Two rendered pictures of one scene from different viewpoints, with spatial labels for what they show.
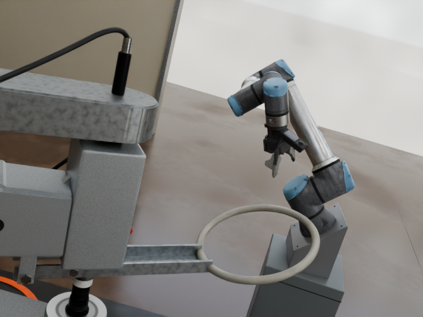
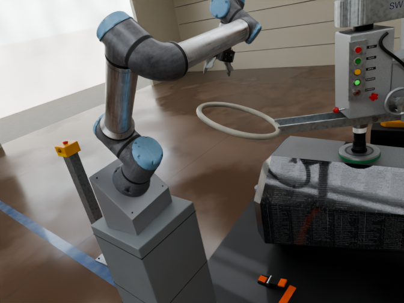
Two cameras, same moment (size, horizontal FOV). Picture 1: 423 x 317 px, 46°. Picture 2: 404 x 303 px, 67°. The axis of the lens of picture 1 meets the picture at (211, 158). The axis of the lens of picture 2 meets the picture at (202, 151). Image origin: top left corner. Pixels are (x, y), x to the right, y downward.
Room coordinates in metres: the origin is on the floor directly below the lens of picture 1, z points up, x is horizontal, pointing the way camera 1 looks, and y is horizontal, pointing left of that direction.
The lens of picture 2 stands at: (3.24, 0.48, 1.76)
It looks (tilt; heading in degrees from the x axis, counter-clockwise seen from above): 24 degrees down; 215
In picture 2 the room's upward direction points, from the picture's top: 12 degrees counter-clockwise
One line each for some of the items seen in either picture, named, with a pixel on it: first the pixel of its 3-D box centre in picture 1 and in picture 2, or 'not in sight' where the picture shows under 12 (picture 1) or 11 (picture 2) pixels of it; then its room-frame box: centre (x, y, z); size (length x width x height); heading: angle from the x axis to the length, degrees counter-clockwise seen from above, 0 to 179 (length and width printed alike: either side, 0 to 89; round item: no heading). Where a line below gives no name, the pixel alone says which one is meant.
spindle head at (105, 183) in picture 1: (72, 200); (377, 71); (1.44, 0.40, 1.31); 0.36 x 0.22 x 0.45; 117
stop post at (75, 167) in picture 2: not in sight; (90, 204); (2.07, -1.51, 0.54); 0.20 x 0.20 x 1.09; 88
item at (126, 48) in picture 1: (123, 66); not in sight; (1.47, 0.33, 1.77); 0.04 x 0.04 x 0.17
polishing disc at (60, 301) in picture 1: (77, 311); (359, 151); (1.47, 0.33, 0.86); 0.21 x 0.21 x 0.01
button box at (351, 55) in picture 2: not in sight; (356, 71); (1.61, 0.32, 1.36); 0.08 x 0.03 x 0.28; 117
